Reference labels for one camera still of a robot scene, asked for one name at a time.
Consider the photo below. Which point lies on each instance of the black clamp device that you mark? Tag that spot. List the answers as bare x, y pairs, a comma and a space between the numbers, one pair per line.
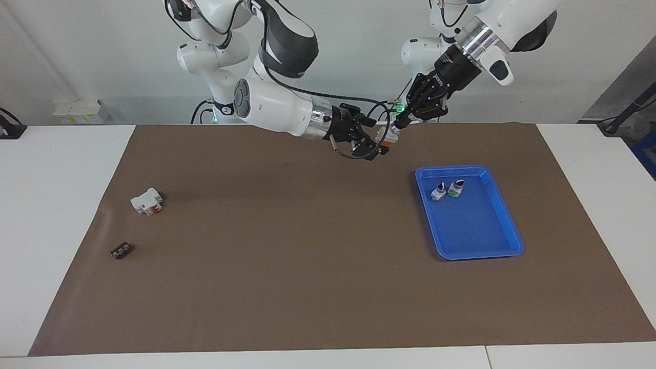
10, 128

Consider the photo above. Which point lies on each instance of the white rotary selector switch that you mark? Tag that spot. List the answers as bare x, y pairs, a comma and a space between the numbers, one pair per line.
438, 192
455, 188
387, 137

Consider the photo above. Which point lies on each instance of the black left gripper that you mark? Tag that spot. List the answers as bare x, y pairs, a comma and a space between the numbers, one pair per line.
453, 72

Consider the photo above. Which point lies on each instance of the brown table mat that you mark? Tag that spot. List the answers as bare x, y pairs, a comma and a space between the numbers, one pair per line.
328, 256

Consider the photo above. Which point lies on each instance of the white circuit breaker red lever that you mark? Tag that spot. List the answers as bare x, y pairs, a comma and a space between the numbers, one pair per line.
143, 201

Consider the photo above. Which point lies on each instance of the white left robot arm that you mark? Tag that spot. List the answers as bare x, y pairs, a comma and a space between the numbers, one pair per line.
420, 56

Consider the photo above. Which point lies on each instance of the white cardboard box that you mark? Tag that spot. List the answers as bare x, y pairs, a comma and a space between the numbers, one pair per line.
77, 110

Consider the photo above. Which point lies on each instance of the blue crate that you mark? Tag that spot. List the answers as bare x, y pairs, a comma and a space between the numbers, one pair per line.
647, 154

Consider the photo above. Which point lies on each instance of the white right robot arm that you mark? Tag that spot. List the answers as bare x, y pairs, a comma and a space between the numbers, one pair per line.
277, 105

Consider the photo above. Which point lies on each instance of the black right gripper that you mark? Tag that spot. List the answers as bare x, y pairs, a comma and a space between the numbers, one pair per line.
344, 125

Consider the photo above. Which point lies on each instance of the black stand pole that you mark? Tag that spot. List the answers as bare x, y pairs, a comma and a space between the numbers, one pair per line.
610, 127

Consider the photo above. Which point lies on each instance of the blue plastic tray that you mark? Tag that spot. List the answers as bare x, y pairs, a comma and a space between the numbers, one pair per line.
476, 230

